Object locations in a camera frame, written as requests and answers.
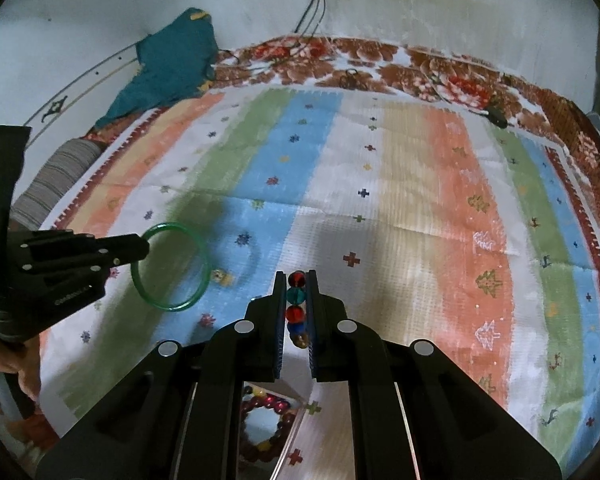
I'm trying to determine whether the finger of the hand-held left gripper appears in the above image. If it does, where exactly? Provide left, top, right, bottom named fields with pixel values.
left=22, top=251, right=150, bottom=274
left=20, top=229, right=151, bottom=257

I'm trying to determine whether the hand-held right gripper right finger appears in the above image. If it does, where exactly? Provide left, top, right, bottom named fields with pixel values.
left=306, top=270, right=563, bottom=480

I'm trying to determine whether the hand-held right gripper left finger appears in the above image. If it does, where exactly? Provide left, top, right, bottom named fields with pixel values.
left=35, top=271, right=287, bottom=480

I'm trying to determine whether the multicolour bead bracelet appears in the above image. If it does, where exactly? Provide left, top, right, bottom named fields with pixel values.
left=286, top=271, right=311, bottom=350

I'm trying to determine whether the silver metal tin box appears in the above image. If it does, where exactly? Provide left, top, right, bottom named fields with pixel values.
left=236, top=379, right=303, bottom=480

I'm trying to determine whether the green bangle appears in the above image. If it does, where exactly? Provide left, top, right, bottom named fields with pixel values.
left=132, top=223, right=212, bottom=312

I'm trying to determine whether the person's left hand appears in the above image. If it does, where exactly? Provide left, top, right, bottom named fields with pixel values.
left=0, top=332, right=43, bottom=402

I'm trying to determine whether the grey striped pillow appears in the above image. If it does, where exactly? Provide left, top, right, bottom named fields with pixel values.
left=10, top=139, right=106, bottom=231

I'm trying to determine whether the striped pastel mat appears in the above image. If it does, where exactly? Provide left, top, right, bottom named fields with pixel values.
left=37, top=87, right=600, bottom=480

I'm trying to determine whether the teal cloth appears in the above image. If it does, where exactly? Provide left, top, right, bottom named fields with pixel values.
left=95, top=7, right=218, bottom=131

